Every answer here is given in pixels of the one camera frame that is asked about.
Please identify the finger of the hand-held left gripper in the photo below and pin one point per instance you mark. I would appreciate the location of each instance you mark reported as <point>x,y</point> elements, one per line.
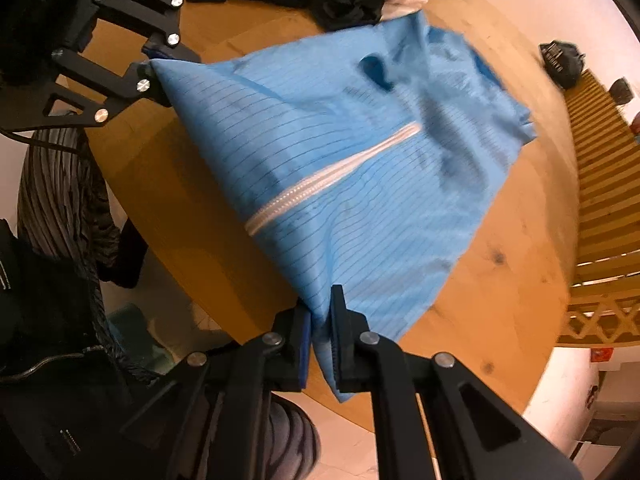
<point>125,87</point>
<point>170,20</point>

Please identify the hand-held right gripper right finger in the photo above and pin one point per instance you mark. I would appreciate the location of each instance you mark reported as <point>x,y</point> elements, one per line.
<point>340,340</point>

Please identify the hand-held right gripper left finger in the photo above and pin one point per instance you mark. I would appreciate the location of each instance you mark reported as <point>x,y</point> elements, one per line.
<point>302,355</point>

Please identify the light blue pinstriped zip jacket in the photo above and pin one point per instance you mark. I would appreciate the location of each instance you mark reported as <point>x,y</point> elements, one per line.
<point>350,210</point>

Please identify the pale folded garment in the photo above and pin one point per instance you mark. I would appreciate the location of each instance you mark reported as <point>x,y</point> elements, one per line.
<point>405,5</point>

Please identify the wooden slatted bench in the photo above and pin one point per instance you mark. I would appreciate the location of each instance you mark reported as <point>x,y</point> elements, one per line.
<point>600,200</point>

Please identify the dark round pot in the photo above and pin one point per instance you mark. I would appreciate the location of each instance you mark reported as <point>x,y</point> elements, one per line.
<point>621,91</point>

